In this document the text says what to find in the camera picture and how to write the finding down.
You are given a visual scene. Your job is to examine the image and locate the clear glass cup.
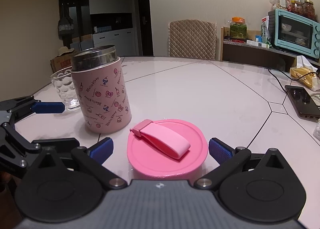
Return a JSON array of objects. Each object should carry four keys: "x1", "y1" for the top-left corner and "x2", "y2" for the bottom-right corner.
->
[{"x1": 50, "y1": 66, "x2": 80, "y2": 110}]

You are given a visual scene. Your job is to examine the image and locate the quilted beige chair back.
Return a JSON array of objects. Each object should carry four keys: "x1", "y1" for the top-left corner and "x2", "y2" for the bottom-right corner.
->
[{"x1": 168, "y1": 19, "x2": 217, "y2": 60}]

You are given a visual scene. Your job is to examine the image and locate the red preserve jar middle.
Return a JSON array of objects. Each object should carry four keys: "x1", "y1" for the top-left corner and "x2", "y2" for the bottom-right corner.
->
[{"x1": 289, "y1": 0, "x2": 303, "y2": 15}]

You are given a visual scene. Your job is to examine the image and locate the yellow snack bag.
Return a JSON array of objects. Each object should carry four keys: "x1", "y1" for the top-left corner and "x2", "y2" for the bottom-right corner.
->
[{"x1": 290, "y1": 56, "x2": 319, "y2": 91}]

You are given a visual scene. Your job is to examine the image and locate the pink patterned thermos jar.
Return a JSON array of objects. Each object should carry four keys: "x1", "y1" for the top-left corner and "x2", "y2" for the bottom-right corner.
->
[{"x1": 71, "y1": 45, "x2": 132, "y2": 134}]

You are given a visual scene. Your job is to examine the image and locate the black smartphone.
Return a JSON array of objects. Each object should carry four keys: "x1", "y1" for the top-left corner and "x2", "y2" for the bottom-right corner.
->
[{"x1": 285, "y1": 85, "x2": 319, "y2": 120}]

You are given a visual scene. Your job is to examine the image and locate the wooden side shelf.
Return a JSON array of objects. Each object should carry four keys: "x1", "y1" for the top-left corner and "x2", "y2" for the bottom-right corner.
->
[{"x1": 220, "y1": 26, "x2": 320, "y2": 72}]

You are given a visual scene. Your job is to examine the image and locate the white storage cabinet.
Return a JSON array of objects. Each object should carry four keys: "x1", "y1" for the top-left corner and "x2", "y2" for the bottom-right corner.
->
[{"x1": 59, "y1": 0, "x2": 138, "y2": 57}]

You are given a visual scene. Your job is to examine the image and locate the hanging grey bag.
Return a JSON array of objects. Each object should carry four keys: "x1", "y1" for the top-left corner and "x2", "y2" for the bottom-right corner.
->
[{"x1": 57, "y1": 8, "x2": 74, "y2": 40}]

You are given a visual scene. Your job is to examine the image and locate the green pickle jar orange lid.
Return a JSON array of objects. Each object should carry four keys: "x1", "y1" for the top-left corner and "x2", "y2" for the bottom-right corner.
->
[{"x1": 229, "y1": 17, "x2": 247, "y2": 40}]

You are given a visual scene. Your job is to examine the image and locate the pink jar lid with strap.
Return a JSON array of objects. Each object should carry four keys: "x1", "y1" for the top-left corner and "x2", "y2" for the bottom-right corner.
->
[{"x1": 127, "y1": 119, "x2": 208, "y2": 180}]

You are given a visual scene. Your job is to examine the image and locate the red preserve jar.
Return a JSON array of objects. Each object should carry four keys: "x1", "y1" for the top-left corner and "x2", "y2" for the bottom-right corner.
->
[
  {"x1": 289, "y1": 0, "x2": 303, "y2": 15},
  {"x1": 303, "y1": 0, "x2": 316, "y2": 21}
]

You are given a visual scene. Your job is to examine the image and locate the red preserve jar right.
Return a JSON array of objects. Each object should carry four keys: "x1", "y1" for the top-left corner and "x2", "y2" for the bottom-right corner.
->
[{"x1": 303, "y1": 0, "x2": 316, "y2": 21}]

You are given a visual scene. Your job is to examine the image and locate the cardboard box with hat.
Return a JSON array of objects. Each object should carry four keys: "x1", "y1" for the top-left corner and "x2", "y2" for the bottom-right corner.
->
[{"x1": 50, "y1": 46, "x2": 75, "y2": 73}]

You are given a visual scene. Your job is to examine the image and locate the teal toaster oven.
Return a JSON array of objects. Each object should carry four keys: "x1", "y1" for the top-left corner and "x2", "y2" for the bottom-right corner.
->
[{"x1": 268, "y1": 9, "x2": 319, "y2": 60}]

